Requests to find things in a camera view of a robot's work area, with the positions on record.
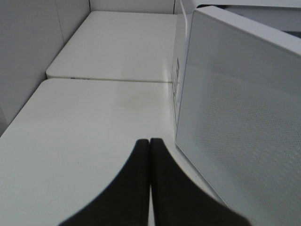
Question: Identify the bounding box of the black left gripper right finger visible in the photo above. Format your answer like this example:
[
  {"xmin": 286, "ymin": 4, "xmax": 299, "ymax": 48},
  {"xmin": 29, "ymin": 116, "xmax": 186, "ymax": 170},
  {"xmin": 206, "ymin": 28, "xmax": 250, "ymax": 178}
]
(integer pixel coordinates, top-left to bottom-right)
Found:
[{"xmin": 150, "ymin": 138, "xmax": 250, "ymax": 226}]

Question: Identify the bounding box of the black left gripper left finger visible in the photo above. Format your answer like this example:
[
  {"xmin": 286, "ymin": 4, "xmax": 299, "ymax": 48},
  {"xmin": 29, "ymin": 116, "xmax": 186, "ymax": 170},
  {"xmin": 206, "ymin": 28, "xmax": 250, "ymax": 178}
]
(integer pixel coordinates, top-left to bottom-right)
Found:
[{"xmin": 61, "ymin": 139, "xmax": 150, "ymax": 226}]

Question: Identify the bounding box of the white microwave oven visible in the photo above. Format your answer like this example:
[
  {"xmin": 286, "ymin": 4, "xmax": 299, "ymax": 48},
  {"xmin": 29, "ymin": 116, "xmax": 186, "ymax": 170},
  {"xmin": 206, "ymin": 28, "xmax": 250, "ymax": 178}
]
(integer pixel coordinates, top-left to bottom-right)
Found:
[{"xmin": 169, "ymin": 0, "xmax": 301, "ymax": 125}]

